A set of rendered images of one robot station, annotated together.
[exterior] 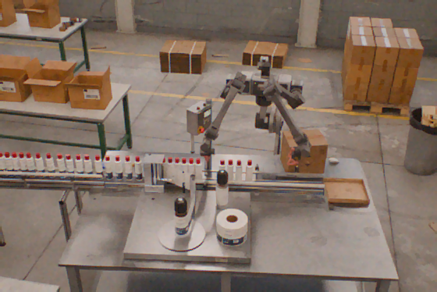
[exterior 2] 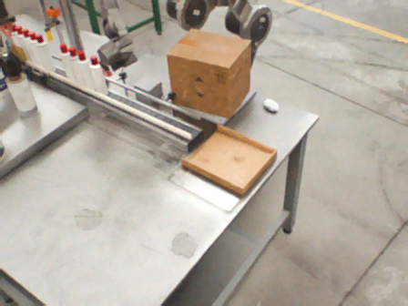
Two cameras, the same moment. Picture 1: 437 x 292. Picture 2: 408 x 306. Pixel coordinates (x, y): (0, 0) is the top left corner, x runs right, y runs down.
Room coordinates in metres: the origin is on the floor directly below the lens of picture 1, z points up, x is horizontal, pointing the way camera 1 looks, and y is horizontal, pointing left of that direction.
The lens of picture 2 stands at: (1.96, -1.65, 2.10)
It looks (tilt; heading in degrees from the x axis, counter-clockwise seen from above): 43 degrees down; 35
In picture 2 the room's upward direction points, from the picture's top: 3 degrees counter-clockwise
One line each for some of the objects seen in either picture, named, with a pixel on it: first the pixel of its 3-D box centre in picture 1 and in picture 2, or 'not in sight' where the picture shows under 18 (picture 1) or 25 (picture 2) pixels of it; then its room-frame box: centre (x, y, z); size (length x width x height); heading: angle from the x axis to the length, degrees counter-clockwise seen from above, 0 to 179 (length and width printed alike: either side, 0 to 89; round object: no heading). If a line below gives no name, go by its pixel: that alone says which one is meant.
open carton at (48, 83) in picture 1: (54, 80); not in sight; (4.69, 1.67, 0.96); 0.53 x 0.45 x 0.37; 171
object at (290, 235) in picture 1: (229, 204); (55, 116); (2.90, -0.08, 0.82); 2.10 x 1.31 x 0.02; 87
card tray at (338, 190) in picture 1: (346, 190); (229, 157); (3.06, -0.96, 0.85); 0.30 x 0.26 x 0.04; 87
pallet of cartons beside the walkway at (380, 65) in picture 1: (377, 63); not in sight; (6.42, -2.13, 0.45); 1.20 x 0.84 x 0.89; 171
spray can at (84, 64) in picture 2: (238, 172); (86, 71); (3.09, -0.15, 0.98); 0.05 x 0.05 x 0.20
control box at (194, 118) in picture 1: (199, 118); not in sight; (3.19, 0.14, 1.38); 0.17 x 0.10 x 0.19; 143
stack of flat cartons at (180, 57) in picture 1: (183, 56); not in sight; (7.30, 0.55, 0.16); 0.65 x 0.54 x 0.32; 84
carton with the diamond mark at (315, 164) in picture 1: (303, 151); (210, 73); (3.37, -0.67, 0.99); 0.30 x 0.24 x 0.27; 97
